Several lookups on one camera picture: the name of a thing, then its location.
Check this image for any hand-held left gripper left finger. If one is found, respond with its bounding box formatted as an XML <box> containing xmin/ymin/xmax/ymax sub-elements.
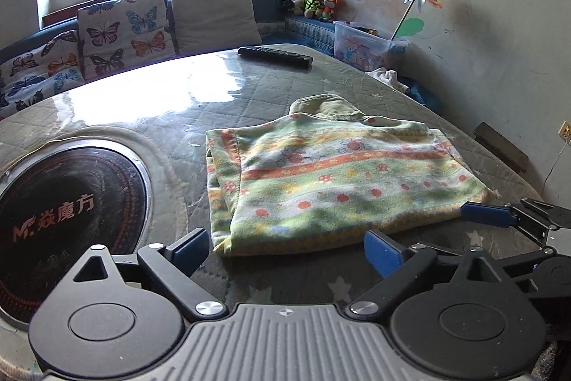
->
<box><xmin>72</xmin><ymin>228</ymin><xmax>227</xmax><ymax>321</ymax></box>

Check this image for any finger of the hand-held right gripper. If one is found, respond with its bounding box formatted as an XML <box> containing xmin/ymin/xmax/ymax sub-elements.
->
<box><xmin>461</xmin><ymin>199</ymin><xmax>571</xmax><ymax>247</ymax></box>
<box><xmin>497</xmin><ymin>247</ymin><xmax>556</xmax><ymax>280</ymax></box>

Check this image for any dark blue sofa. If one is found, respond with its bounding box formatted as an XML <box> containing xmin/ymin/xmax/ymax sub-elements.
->
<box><xmin>0</xmin><ymin>0</ymin><xmax>442</xmax><ymax>109</ymax></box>

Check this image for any clear plastic storage box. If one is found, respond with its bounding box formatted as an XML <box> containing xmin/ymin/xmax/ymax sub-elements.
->
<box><xmin>332</xmin><ymin>20</ymin><xmax>409</xmax><ymax>71</ymax></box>

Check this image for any brown plush bear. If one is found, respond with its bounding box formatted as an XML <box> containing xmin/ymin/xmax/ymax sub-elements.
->
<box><xmin>304</xmin><ymin>0</ymin><xmax>331</xmax><ymax>19</ymax></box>

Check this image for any black remote control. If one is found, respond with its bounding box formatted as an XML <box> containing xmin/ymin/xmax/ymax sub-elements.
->
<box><xmin>238</xmin><ymin>45</ymin><xmax>314</xmax><ymax>70</ymax></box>

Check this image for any floral green orange garment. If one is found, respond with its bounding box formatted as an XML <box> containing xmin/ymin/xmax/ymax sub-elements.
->
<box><xmin>205</xmin><ymin>93</ymin><xmax>496</xmax><ymax>257</ymax></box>

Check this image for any plain grey cushion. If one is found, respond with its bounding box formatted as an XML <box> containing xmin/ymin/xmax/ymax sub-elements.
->
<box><xmin>171</xmin><ymin>0</ymin><xmax>263</xmax><ymax>54</ymax></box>

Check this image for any dark wooden board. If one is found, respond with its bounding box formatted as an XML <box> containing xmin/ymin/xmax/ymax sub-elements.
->
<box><xmin>473</xmin><ymin>122</ymin><xmax>529</xmax><ymax>174</ymax></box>

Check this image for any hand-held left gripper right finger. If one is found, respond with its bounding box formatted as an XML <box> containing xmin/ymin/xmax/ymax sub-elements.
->
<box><xmin>349</xmin><ymin>230</ymin><xmax>509</xmax><ymax>319</ymax></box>

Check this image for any black round induction cooktop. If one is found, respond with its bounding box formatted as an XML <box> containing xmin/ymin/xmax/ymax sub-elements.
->
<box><xmin>0</xmin><ymin>140</ymin><xmax>152</xmax><ymax>324</ymax></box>

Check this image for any orange plush fox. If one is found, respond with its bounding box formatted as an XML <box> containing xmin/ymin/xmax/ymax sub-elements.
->
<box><xmin>319</xmin><ymin>0</ymin><xmax>342</xmax><ymax>22</ymax></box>

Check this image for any grey quilted star table cover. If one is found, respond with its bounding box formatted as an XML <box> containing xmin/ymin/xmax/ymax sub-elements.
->
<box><xmin>0</xmin><ymin>44</ymin><xmax>571</xmax><ymax>381</ymax></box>

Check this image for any white crumpled cloth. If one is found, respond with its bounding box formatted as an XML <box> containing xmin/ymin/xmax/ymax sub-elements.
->
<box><xmin>368</xmin><ymin>67</ymin><xmax>411</xmax><ymax>91</ymax></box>

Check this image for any thin wall cable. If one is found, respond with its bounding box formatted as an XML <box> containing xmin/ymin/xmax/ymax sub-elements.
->
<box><xmin>542</xmin><ymin>140</ymin><xmax>571</xmax><ymax>196</ymax></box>

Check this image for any long butterfly print cushion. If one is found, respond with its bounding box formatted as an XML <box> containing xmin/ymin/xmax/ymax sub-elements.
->
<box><xmin>0</xmin><ymin>29</ymin><xmax>85</xmax><ymax>118</ymax></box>

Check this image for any large butterfly print cushion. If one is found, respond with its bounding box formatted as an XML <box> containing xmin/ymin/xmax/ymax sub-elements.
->
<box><xmin>77</xmin><ymin>0</ymin><xmax>177</xmax><ymax>80</ymax></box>

